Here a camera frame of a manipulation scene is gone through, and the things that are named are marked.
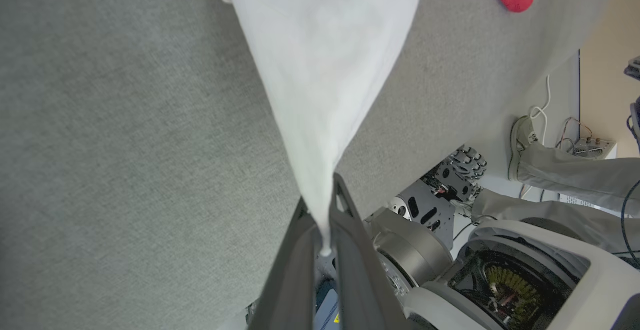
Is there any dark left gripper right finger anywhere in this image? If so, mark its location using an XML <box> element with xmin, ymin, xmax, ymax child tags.
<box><xmin>327</xmin><ymin>171</ymin><xmax>408</xmax><ymax>330</ymax></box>

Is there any grey slotted metal bracket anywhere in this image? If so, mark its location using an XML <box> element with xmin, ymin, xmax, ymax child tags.
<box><xmin>389</xmin><ymin>179</ymin><xmax>457</xmax><ymax>235</ymax></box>

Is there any red shirt with white sleeves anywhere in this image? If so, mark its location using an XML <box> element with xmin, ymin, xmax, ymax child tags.
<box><xmin>219</xmin><ymin>0</ymin><xmax>542</xmax><ymax>258</ymax></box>

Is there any white cable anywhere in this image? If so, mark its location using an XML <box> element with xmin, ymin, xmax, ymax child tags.
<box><xmin>529</xmin><ymin>74</ymin><xmax>552</xmax><ymax>145</ymax></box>

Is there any grey white sneaker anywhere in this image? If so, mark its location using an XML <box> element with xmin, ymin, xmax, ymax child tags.
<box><xmin>508</xmin><ymin>115</ymin><xmax>539</xmax><ymax>181</ymax></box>

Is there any beige electronics box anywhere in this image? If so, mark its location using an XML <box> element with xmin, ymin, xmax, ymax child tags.
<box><xmin>573</xmin><ymin>136</ymin><xmax>618</xmax><ymax>159</ymax></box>

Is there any black floor cable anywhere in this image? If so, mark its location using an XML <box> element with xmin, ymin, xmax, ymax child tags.
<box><xmin>620</xmin><ymin>179</ymin><xmax>640</xmax><ymax>270</ymax></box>

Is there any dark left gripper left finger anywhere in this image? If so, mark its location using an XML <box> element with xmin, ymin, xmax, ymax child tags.
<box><xmin>247</xmin><ymin>196</ymin><xmax>321</xmax><ymax>330</ymax></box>

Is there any grey box with warning label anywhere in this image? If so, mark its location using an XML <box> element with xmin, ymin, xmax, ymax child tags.
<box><xmin>314</xmin><ymin>250</ymin><xmax>342</xmax><ymax>330</ymax></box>

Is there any grey cylindrical robot joint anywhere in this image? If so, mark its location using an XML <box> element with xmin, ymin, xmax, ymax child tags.
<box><xmin>367</xmin><ymin>207</ymin><xmax>456</xmax><ymax>295</ymax></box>

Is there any grey trouser leg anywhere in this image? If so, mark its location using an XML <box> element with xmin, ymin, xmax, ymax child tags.
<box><xmin>470</xmin><ymin>189</ymin><xmax>640</xmax><ymax>255</ymax></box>
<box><xmin>516</xmin><ymin>141</ymin><xmax>640</xmax><ymax>215</ymax></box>

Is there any dark grey background equipment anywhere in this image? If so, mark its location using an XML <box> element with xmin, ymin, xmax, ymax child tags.
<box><xmin>624</xmin><ymin>56</ymin><xmax>640</xmax><ymax>145</ymax></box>

